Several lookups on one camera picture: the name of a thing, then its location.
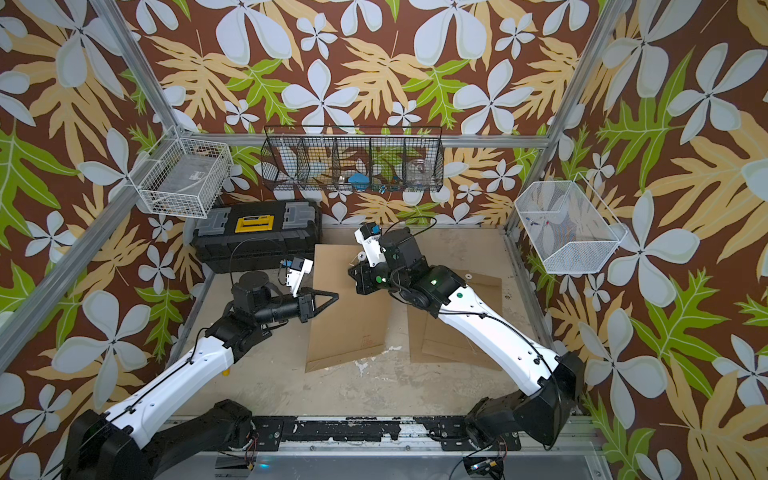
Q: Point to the brown kraft file bag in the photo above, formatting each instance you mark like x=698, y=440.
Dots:
x=355, y=326

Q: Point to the white mesh basket right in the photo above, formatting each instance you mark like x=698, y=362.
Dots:
x=570, y=226

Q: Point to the blue object in basket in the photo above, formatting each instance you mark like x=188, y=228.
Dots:
x=359, y=181

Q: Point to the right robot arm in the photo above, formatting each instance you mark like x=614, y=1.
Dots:
x=549, y=383

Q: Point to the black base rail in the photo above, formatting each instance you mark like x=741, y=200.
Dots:
x=447, y=433

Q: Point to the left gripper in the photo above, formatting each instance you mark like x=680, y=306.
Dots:
x=305, y=302

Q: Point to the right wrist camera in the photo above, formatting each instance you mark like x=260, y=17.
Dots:
x=368, y=236

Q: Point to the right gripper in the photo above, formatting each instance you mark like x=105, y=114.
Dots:
x=365, y=279

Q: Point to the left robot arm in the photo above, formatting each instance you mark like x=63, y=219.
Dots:
x=131, y=441

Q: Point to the black toolbox yellow latch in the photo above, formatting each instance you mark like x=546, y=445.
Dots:
x=257, y=236

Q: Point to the white wire basket left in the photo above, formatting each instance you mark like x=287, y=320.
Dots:
x=182, y=175

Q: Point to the black wire basket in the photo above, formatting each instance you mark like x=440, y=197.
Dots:
x=395, y=158

